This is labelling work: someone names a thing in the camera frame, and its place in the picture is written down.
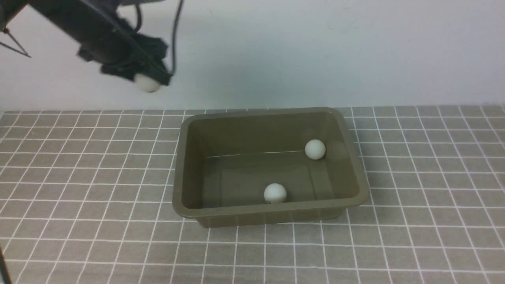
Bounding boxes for white ping-pong ball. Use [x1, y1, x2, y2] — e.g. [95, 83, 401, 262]
[264, 183, 287, 204]
[305, 140, 326, 160]
[134, 73, 162, 93]

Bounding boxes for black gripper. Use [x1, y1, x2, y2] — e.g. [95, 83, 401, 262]
[77, 18, 173, 86]

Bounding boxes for black cable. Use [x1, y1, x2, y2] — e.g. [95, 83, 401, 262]
[132, 0, 185, 75]

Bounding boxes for olive green plastic bin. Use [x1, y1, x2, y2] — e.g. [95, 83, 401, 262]
[172, 107, 370, 228]

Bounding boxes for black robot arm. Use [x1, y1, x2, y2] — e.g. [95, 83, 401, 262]
[1, 0, 184, 92]

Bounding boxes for grey checkered tablecloth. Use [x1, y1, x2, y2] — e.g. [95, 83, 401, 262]
[0, 105, 505, 284]

